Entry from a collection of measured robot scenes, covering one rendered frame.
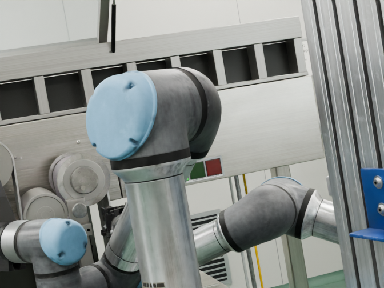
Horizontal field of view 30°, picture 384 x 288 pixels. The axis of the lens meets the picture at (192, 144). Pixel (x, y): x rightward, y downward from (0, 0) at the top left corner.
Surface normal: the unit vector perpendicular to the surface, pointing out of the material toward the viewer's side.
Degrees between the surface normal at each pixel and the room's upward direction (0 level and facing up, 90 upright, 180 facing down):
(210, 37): 90
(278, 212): 84
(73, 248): 90
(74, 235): 90
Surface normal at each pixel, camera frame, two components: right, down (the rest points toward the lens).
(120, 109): -0.65, 0.01
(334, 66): -0.90, 0.18
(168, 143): 0.54, -0.05
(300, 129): 0.28, 0.00
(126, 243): -0.36, 0.35
